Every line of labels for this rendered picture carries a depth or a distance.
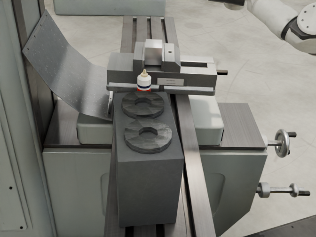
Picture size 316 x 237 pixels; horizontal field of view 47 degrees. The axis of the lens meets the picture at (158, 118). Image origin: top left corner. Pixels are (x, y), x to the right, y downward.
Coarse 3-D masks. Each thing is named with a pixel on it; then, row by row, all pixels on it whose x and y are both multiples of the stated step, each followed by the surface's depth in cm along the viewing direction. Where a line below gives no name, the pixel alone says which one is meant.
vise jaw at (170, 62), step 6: (162, 48) 116; (168, 48) 116; (174, 48) 116; (162, 54) 112; (168, 54) 113; (174, 54) 113; (162, 60) 109; (168, 60) 109; (174, 60) 110; (180, 60) 113; (162, 66) 110; (168, 66) 110; (174, 66) 110; (180, 66) 110; (174, 72) 111
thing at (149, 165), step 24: (120, 96) 79; (144, 96) 77; (120, 120) 72; (144, 120) 70; (168, 120) 73; (120, 144) 66; (144, 144) 65; (168, 144) 66; (120, 168) 64; (144, 168) 64; (168, 168) 65; (120, 192) 67; (144, 192) 68; (168, 192) 69; (120, 216) 72; (144, 216) 73; (168, 216) 74
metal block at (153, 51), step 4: (148, 40) 114; (152, 40) 114; (156, 40) 114; (160, 40) 114; (148, 44) 112; (152, 44) 112; (156, 44) 112; (160, 44) 112; (148, 48) 110; (152, 48) 110; (156, 48) 110; (160, 48) 110; (148, 52) 111; (152, 52) 111; (156, 52) 111; (160, 52) 111; (148, 56) 112; (152, 56) 112; (156, 56) 112; (160, 56) 112; (148, 60) 113; (152, 60) 113; (156, 60) 112; (160, 60) 112; (148, 64) 113; (152, 64) 113; (156, 64) 113; (160, 64) 113
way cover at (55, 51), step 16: (48, 16) 124; (32, 32) 108; (48, 32) 119; (32, 48) 105; (48, 48) 115; (64, 48) 127; (32, 64) 101; (48, 64) 111; (64, 64) 121; (80, 64) 130; (48, 80) 107; (64, 80) 116; (80, 80) 123; (96, 80) 130; (64, 96) 110; (80, 96) 118; (96, 96) 122; (112, 96) 125; (80, 112) 112; (96, 112) 115; (112, 112) 118
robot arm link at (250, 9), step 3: (246, 0) 92; (249, 0) 91; (252, 0) 90; (255, 0) 90; (249, 3) 92; (252, 3) 91; (255, 3) 90; (249, 6) 92; (252, 6) 91; (249, 9) 93; (252, 9) 92; (252, 12) 93
